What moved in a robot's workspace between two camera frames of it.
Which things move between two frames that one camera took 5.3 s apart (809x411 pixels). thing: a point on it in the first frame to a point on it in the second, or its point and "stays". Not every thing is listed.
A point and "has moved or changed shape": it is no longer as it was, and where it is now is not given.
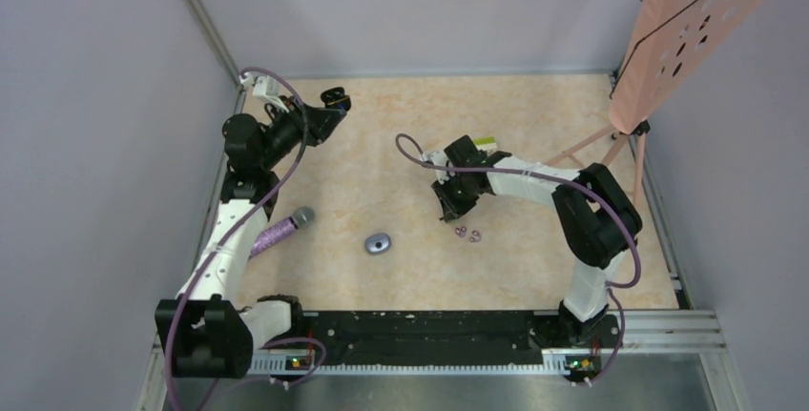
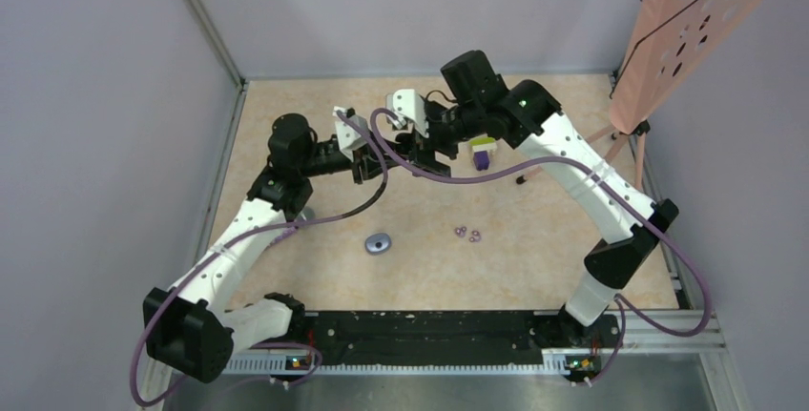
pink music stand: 678,30 stays
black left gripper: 318,123 to 370,165
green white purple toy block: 486,142 stays
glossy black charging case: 336,98 has moved or changed shape
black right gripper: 452,210 to 424,154
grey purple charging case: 378,243 stays
